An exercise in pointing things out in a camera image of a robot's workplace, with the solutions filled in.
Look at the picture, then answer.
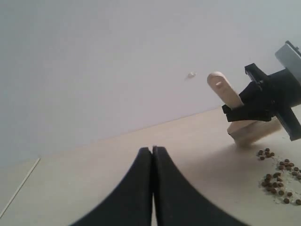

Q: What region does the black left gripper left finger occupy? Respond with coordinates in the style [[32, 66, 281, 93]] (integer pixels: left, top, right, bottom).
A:
[[73, 147, 152, 226]]

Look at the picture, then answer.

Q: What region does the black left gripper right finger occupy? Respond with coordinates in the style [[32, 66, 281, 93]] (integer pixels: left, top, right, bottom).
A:
[[152, 146, 246, 226]]

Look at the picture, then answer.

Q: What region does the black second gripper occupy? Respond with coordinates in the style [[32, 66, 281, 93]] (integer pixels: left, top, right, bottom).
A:
[[222, 63, 301, 141]]

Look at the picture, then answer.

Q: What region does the white wooden paint brush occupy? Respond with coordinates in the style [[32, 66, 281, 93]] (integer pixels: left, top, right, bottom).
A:
[[207, 72, 281, 146]]

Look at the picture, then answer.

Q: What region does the brown pellets and crumbs pile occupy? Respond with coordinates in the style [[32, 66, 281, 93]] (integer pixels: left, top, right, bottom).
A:
[[256, 148, 301, 206]]

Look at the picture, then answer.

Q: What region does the small white wall hook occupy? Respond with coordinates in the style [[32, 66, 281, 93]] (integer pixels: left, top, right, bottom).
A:
[[187, 72, 197, 79]]

